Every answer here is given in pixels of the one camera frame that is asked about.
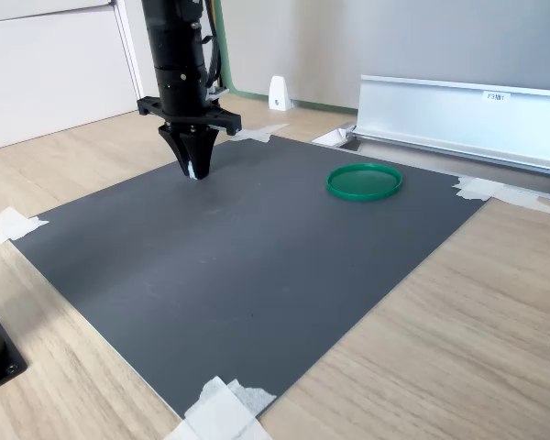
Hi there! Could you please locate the round green lid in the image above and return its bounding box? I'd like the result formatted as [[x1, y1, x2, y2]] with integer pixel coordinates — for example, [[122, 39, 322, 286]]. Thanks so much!
[[325, 163, 403, 203]]

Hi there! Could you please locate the white tape piece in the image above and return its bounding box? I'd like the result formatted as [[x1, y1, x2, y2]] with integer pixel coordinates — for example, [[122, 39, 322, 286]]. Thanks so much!
[[225, 122, 291, 143], [452, 176, 550, 215], [164, 375, 278, 440], [0, 205, 50, 252]]

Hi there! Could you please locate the green partition edge trim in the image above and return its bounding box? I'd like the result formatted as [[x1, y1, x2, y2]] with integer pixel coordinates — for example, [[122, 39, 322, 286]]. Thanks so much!
[[209, 0, 358, 111]]

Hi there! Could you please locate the dark grey mat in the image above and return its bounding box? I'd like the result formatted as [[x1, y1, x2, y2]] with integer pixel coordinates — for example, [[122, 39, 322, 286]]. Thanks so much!
[[11, 134, 494, 419]]

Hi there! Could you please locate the small white bracket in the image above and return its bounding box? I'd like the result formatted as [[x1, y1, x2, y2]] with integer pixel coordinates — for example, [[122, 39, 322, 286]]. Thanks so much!
[[268, 75, 296, 112]]

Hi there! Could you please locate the black camera cable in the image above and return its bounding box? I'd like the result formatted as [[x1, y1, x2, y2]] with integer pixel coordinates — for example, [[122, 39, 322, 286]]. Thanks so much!
[[200, 0, 226, 91]]

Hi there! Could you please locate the aluminium cable duct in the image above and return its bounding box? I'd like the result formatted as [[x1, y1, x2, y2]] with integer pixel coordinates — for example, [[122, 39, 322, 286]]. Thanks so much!
[[310, 74, 550, 203]]

